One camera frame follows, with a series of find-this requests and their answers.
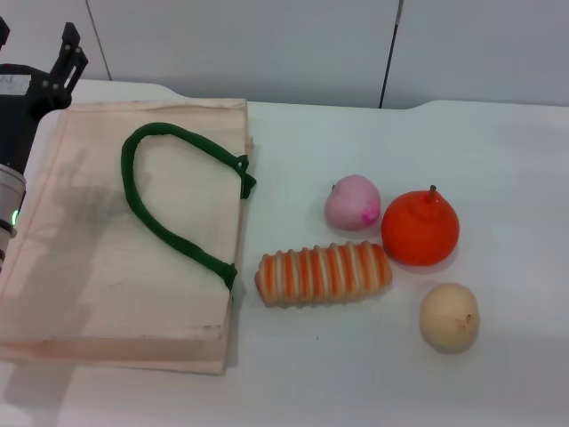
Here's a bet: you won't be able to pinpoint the cream canvas handbag green handles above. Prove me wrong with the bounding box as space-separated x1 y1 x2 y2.
0 98 259 377

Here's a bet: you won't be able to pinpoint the orange fruit toy with stem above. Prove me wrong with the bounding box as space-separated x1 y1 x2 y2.
380 184 461 267

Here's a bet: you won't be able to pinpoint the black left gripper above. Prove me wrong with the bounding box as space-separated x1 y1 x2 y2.
0 17 89 173

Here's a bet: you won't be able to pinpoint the orange striped bread roll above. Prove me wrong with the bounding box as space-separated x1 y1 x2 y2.
253 239 394 310

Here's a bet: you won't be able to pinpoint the beige round potato toy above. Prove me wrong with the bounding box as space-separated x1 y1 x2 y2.
420 282 481 355

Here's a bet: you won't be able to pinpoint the pink peach toy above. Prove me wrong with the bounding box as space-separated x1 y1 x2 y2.
323 173 382 231

